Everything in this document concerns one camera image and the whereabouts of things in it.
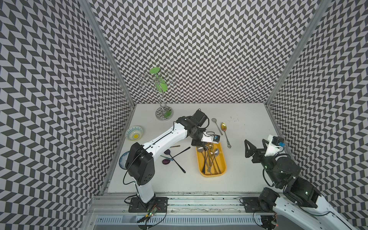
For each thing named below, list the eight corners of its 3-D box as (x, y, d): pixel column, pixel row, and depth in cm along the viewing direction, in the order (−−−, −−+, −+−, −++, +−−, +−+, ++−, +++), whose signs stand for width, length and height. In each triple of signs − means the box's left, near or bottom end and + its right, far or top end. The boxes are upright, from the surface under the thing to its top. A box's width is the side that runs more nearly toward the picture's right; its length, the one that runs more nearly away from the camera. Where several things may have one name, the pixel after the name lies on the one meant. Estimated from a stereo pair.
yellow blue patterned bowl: (126, 141, 100) (123, 136, 95) (130, 130, 106) (127, 125, 101) (142, 141, 100) (139, 136, 95) (144, 130, 106) (142, 125, 101)
